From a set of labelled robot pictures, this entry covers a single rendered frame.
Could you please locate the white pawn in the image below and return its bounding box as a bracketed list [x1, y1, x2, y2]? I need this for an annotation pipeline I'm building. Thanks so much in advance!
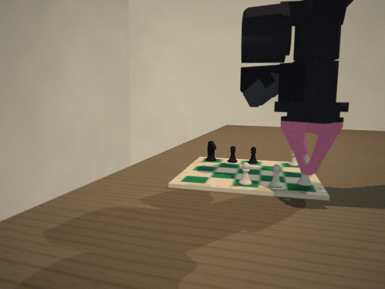
[288, 151, 298, 167]
[269, 164, 282, 188]
[239, 163, 251, 185]

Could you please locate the black pawn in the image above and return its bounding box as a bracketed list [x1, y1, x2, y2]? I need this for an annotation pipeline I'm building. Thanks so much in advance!
[228, 146, 238, 163]
[248, 147, 258, 164]

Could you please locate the black knight chess piece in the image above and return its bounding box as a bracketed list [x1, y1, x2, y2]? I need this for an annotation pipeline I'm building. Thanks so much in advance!
[206, 141, 217, 162]

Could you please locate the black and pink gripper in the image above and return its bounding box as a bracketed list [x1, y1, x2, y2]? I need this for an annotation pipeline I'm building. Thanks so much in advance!
[274, 58, 349, 175]

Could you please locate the green and cream chessboard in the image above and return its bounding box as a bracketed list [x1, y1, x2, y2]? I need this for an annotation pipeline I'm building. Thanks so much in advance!
[168, 157, 330, 200]

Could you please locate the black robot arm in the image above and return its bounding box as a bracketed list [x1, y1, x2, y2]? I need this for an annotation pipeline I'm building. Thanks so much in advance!
[240, 0, 353, 107]

